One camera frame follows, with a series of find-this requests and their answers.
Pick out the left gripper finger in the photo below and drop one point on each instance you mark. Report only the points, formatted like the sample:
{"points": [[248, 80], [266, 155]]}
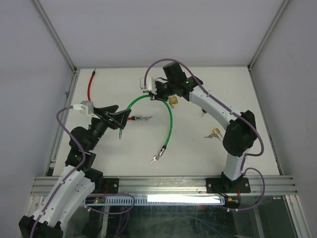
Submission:
{"points": [[121, 117], [101, 112]]}

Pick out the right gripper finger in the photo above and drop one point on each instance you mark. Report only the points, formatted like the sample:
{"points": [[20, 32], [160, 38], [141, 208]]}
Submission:
{"points": [[153, 95], [160, 97]]}

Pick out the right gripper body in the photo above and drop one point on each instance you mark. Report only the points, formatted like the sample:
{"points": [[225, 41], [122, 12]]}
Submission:
{"points": [[166, 89]]}

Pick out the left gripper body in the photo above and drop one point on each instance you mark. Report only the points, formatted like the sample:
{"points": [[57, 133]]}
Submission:
{"points": [[105, 122]]}

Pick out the large brass padlock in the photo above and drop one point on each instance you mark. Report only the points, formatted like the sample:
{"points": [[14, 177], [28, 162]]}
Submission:
{"points": [[172, 101]]}

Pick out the green cable lock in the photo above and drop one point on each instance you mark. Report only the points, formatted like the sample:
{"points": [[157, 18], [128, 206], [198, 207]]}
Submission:
{"points": [[152, 136]]}

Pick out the green lock keys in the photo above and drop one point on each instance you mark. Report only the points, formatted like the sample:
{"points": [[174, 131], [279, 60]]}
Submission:
{"points": [[154, 159]]}

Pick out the small padlock key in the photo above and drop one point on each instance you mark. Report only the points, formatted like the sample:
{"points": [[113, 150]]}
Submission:
{"points": [[209, 136]]}

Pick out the small brass padlock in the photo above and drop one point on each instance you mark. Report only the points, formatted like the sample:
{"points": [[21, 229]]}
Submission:
{"points": [[218, 134]]}

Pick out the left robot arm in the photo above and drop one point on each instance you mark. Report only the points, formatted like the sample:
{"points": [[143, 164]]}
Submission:
{"points": [[78, 179]]}

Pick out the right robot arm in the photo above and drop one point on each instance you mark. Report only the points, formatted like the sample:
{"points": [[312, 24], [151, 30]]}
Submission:
{"points": [[240, 127]]}

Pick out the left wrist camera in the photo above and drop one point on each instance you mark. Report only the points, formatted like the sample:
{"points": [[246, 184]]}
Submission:
{"points": [[86, 108]]}

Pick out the red cable lock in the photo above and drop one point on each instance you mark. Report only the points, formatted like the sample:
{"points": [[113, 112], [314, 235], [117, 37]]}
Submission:
{"points": [[134, 118]]}

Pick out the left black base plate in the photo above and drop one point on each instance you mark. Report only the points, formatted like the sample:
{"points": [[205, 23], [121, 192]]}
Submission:
{"points": [[109, 186]]}

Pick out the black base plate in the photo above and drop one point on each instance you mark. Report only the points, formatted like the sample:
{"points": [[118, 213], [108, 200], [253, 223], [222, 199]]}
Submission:
{"points": [[223, 185], [109, 186]]}

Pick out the white slotted cable duct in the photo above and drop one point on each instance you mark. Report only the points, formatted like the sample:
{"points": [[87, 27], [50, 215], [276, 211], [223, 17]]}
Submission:
{"points": [[155, 200]]}

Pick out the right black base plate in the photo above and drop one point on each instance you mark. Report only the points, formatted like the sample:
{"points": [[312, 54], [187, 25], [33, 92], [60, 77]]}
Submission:
{"points": [[223, 185]]}

